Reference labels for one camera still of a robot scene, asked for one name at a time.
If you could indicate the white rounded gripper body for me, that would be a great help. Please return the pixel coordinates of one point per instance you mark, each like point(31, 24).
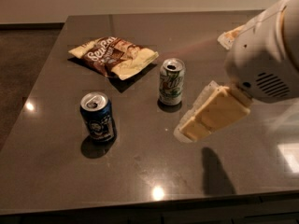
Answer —
point(260, 60)

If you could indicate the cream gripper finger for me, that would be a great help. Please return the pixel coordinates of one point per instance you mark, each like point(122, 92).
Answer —
point(228, 38)
point(216, 107)

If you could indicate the brown white chip bag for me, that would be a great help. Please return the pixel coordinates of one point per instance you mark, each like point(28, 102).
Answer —
point(114, 57)

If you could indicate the blue pepsi can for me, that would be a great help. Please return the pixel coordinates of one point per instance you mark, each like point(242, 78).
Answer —
point(96, 111)

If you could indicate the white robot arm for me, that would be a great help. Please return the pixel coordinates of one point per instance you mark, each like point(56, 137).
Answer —
point(262, 63)

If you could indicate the white green 7up can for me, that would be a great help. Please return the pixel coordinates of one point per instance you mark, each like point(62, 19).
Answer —
point(172, 73)

